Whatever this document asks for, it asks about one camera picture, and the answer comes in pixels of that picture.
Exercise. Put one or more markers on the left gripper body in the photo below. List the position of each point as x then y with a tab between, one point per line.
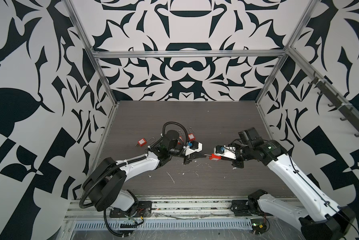
188	159

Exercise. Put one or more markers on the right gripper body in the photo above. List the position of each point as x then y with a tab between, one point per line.
238	161

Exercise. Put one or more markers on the red padlock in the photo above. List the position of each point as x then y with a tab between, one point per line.
190	135
144	141
213	157

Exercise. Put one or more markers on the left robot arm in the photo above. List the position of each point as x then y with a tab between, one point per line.
103	188

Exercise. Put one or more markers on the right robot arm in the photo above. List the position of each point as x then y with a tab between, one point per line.
320	218

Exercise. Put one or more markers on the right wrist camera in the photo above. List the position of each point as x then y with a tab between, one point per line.
225	152

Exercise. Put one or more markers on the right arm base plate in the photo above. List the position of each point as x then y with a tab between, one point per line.
242	208

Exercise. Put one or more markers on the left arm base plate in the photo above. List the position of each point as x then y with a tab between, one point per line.
140	209

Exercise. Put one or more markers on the black hook rail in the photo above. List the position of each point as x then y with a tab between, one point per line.
336	101

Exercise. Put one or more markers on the aluminium frame crossbar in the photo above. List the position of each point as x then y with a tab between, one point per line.
188	54

